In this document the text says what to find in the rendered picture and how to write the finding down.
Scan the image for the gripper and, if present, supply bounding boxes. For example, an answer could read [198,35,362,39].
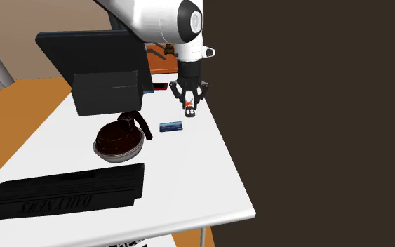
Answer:
[168,60,210,105]

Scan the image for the black orange key fob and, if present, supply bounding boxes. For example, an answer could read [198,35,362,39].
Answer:
[185,101,197,119]

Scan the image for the blue card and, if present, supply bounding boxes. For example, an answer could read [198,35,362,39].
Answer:
[159,121,184,133]

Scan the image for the dark glass coffee pot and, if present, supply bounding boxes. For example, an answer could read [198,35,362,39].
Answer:
[93,109,154,164]

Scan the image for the white table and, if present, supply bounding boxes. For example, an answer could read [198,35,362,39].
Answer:
[0,72,257,247]

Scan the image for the black flat monitor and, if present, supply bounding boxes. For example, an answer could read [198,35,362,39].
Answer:
[34,29,155,95]

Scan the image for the black flat printed box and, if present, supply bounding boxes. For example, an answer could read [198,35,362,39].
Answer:
[0,162,146,225]

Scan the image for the black and white printed sheet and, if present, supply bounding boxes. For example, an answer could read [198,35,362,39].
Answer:
[104,237,149,247]

